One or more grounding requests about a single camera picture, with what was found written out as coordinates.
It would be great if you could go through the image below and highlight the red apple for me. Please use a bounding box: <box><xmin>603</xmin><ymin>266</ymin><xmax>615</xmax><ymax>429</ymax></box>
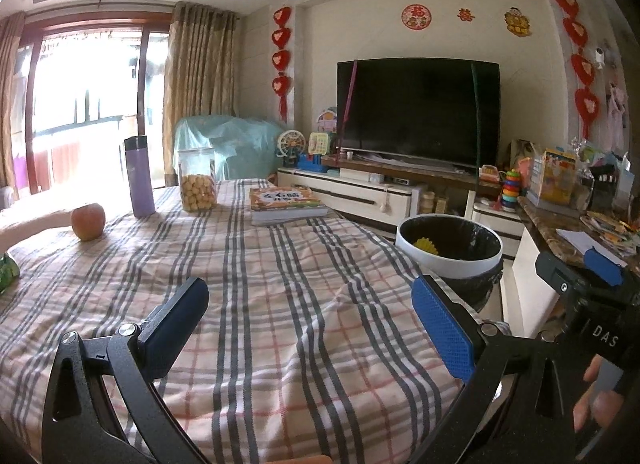
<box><xmin>70</xmin><ymin>203</ymin><xmax>106</xmax><ymax>242</ymax></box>

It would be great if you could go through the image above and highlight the person's right hand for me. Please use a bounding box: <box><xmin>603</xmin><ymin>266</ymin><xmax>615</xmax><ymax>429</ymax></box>
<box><xmin>572</xmin><ymin>354</ymin><xmax>627</xmax><ymax>434</ymax></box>

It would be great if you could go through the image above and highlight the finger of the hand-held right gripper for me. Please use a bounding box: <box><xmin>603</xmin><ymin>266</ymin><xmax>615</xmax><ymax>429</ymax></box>
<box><xmin>582</xmin><ymin>247</ymin><xmax>625</xmax><ymax>289</ymax></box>
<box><xmin>535</xmin><ymin>253</ymin><xmax>589</xmax><ymax>305</ymax></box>

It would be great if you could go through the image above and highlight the brown marble sideboard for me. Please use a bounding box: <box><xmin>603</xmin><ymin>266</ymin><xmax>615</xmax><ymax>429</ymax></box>
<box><xmin>517</xmin><ymin>196</ymin><xmax>640</xmax><ymax>339</ymax></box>

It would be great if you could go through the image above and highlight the white waste bin black liner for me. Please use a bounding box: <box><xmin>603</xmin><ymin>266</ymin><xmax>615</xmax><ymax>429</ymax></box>
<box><xmin>396</xmin><ymin>215</ymin><xmax>505</xmax><ymax>315</ymax></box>

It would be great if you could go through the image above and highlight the brown balcony door frame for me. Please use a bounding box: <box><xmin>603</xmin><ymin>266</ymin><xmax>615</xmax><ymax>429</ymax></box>
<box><xmin>20</xmin><ymin>14</ymin><xmax>173</xmax><ymax>195</ymax></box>

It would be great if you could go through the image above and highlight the white TV cabinet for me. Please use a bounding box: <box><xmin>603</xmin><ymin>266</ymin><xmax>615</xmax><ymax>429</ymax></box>
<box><xmin>276</xmin><ymin>154</ymin><xmax>526</xmax><ymax>259</ymax></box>

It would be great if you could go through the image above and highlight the colourful toy box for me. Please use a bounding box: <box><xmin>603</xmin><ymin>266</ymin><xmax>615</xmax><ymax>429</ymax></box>
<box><xmin>530</xmin><ymin>146</ymin><xmax>579</xmax><ymax>207</ymax></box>

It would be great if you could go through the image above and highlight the clear cookie jar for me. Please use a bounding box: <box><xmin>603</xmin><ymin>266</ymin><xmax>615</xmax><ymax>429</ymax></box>
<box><xmin>177</xmin><ymin>146</ymin><xmax>219</xmax><ymax>213</ymax></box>

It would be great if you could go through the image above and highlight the colourful children's book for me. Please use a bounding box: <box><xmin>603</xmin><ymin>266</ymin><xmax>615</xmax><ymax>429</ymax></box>
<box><xmin>249</xmin><ymin>187</ymin><xmax>329</xmax><ymax>226</ymax></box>

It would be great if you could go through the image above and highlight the pink hanging garment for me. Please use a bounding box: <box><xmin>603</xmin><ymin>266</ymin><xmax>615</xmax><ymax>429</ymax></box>
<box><xmin>605</xmin><ymin>84</ymin><xmax>629</xmax><ymax>145</ymax></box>

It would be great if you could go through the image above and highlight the red heart wall hanging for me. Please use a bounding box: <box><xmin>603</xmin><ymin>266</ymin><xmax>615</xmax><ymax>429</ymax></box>
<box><xmin>271</xmin><ymin>6</ymin><xmax>294</xmax><ymax>123</ymax></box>
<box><xmin>552</xmin><ymin>0</ymin><xmax>601</xmax><ymax>139</ymax></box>

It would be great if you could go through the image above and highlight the plaid tablecloth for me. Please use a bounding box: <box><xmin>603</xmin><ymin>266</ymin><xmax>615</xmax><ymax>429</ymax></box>
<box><xmin>0</xmin><ymin>178</ymin><xmax>481</xmax><ymax>464</ymax></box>

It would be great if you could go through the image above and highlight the teal covered armchair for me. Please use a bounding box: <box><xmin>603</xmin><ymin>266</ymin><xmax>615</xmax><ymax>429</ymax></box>
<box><xmin>172</xmin><ymin>114</ymin><xmax>291</xmax><ymax>181</ymax></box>

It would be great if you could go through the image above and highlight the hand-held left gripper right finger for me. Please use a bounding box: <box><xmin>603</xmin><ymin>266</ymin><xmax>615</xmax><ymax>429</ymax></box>
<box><xmin>411</xmin><ymin>274</ymin><xmax>581</xmax><ymax>464</ymax></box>

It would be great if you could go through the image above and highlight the green yellow toy calculator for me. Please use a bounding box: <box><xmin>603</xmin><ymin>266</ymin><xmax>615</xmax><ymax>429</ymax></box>
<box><xmin>307</xmin><ymin>132</ymin><xmax>331</xmax><ymax>157</ymax></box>

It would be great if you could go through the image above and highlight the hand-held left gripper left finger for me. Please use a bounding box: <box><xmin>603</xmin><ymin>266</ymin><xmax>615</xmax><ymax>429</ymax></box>
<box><xmin>41</xmin><ymin>276</ymin><xmax>210</xmax><ymax>464</ymax></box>

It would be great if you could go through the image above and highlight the beige patterned curtain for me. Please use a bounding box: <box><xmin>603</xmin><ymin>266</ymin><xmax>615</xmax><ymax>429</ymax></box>
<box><xmin>162</xmin><ymin>1</ymin><xmax>240</xmax><ymax>185</ymax></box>
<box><xmin>0</xmin><ymin>11</ymin><xmax>26</xmax><ymax>189</ymax></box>

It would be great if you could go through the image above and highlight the house shaped wall sticker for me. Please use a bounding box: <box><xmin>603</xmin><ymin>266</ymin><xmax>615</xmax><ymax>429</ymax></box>
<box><xmin>316</xmin><ymin>106</ymin><xmax>339</xmax><ymax>135</ymax></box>

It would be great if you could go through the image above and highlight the purple thermos bottle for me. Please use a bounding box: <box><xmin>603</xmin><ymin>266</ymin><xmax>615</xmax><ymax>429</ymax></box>
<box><xmin>123</xmin><ymin>135</ymin><xmax>157</xmax><ymax>217</ymax></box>

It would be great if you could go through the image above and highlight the round red wall sticker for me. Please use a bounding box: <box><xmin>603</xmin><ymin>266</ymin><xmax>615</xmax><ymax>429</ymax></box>
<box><xmin>401</xmin><ymin>4</ymin><xmax>432</xmax><ymax>30</ymax></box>

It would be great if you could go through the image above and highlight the white paper sheet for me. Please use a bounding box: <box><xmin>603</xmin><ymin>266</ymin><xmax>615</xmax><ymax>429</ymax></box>
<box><xmin>556</xmin><ymin>228</ymin><xmax>628</xmax><ymax>267</ymax></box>

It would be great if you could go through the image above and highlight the figure wall sticker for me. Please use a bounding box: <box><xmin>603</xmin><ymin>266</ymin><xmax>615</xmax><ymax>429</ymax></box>
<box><xmin>504</xmin><ymin>7</ymin><xmax>531</xmax><ymax>37</ymax></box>

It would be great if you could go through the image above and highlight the ferris wheel toy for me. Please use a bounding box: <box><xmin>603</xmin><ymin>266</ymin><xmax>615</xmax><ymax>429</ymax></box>
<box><xmin>276</xmin><ymin>130</ymin><xmax>306</xmax><ymax>168</ymax></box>

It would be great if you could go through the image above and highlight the black television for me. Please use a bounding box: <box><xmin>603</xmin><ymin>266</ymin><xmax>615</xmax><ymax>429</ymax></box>
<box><xmin>336</xmin><ymin>58</ymin><xmax>501</xmax><ymax>169</ymax></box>

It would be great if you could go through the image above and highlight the rainbow ring stacker toy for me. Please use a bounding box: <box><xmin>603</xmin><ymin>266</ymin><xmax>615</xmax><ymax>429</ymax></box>
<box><xmin>501</xmin><ymin>170</ymin><xmax>522</xmax><ymax>203</ymax></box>

